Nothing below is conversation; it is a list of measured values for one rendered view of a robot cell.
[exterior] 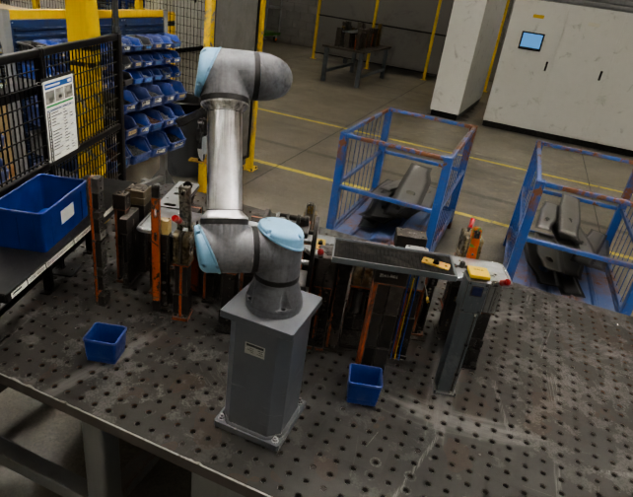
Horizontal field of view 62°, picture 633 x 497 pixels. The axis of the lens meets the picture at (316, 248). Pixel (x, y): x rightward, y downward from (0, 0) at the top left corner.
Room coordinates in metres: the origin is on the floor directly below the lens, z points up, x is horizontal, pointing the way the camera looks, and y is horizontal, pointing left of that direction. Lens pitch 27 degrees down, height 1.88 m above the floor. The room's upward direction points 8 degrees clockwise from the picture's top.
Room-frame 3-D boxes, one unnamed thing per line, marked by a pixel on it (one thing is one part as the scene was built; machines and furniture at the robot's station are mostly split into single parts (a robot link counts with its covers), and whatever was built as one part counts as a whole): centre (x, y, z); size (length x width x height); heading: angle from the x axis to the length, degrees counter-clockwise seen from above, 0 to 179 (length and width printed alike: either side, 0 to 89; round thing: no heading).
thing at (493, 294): (1.60, -0.60, 0.88); 0.11 x 0.10 x 0.36; 179
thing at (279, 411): (1.18, 0.09, 0.90); 0.21 x 0.21 x 0.40; 72
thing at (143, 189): (1.92, 0.73, 0.88); 0.08 x 0.08 x 0.36; 89
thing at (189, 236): (1.62, 0.46, 0.88); 0.07 x 0.06 x 0.35; 179
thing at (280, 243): (1.18, 0.10, 1.27); 0.13 x 0.12 x 0.14; 108
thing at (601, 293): (3.65, -1.84, 0.47); 1.20 x 0.80 x 0.95; 163
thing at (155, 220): (1.63, 0.56, 0.95); 0.03 x 0.01 x 0.50; 89
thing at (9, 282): (1.59, 0.89, 1.02); 0.90 x 0.22 x 0.03; 179
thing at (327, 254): (1.58, -0.04, 0.89); 0.13 x 0.11 x 0.38; 179
